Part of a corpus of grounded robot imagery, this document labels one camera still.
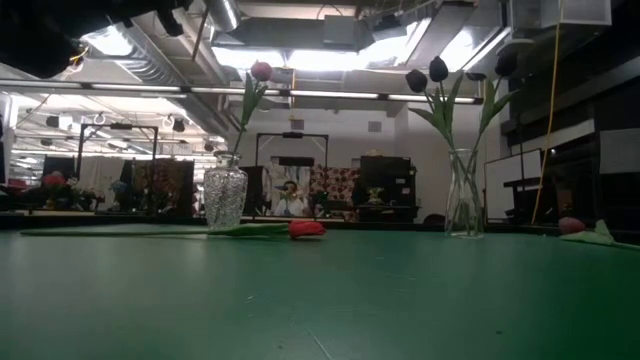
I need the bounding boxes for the large silver spiral duct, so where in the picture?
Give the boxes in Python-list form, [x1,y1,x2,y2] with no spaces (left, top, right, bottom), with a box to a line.
[82,22,201,89]

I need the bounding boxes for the smooth clear glass carafe vase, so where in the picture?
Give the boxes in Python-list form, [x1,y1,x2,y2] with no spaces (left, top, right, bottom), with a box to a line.
[444,148,485,239]

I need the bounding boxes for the red flower bouquet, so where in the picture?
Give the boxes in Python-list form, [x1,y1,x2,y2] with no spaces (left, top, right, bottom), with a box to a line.
[39,171,69,194]

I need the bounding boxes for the white wall panel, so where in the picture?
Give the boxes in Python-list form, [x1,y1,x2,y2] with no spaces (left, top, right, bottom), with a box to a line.
[598,128,640,175]

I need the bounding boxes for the white board panel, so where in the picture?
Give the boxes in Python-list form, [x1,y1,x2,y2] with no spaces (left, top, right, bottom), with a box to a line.
[483,147,545,222]

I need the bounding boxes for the floral patterned cloth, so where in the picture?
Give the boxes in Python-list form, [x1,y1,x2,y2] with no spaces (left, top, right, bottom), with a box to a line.
[309,164,361,217]

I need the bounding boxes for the white ceiling box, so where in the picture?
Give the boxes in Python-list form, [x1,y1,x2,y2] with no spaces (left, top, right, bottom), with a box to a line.
[509,0,613,29]

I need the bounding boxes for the grey ceiling unit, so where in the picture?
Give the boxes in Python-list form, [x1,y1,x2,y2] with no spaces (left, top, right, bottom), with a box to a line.
[323,14,357,47]

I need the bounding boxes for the long LED light bar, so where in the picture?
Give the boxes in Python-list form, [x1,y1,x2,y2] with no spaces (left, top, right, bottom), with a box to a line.
[0,78,485,106]

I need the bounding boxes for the yellow hanging cable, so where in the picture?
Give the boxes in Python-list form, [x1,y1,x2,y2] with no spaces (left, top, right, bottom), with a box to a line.
[531,0,564,225]

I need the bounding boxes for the cut crystal glass vase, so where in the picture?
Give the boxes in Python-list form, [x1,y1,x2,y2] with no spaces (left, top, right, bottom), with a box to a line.
[202,150,250,231]

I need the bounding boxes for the person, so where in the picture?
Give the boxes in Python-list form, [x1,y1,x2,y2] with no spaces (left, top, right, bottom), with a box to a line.
[273,179,310,217]

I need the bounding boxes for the bright ceiling light panel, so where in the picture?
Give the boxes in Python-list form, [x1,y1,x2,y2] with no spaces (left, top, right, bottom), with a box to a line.
[212,46,364,72]

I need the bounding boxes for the silver ventilation duct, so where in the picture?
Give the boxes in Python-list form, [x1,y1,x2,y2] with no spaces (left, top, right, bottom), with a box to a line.
[202,0,242,32]

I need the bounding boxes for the black cabinet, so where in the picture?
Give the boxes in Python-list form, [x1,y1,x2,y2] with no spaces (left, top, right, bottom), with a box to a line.
[358,154,420,224]

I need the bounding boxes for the black camera rig frame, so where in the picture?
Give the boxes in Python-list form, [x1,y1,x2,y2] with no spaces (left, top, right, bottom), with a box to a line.
[254,131,330,219]

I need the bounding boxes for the green table mat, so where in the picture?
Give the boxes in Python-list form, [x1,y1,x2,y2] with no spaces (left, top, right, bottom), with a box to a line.
[0,227,640,360]

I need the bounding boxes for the bright red artificial tulip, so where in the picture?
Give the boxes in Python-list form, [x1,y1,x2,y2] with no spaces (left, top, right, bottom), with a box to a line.
[18,219,328,240]

